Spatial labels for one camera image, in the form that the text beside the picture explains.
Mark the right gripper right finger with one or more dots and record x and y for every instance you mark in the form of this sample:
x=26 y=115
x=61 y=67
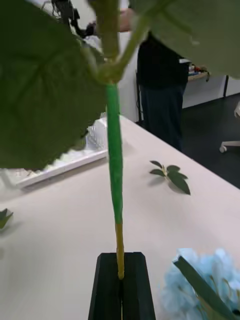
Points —
x=137 y=295

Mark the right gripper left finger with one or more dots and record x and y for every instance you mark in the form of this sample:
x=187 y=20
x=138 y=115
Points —
x=107 y=295

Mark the pale blue flower green stem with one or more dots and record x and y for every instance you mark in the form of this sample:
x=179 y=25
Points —
x=185 y=295
x=114 y=150

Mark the loose green leaf twig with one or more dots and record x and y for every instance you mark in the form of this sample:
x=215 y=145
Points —
x=178 y=180
x=3 y=218

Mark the shallow white box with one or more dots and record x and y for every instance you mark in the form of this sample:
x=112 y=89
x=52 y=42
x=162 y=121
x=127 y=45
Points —
x=75 y=160

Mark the white swivel chair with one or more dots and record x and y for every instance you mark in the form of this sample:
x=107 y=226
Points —
x=231 y=143

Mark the person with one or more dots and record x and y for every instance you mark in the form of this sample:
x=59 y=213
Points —
x=162 y=105

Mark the desk with small items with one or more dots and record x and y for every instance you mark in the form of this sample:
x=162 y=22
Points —
x=200 y=75

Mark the black tripod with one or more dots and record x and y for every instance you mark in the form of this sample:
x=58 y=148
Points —
x=65 y=12

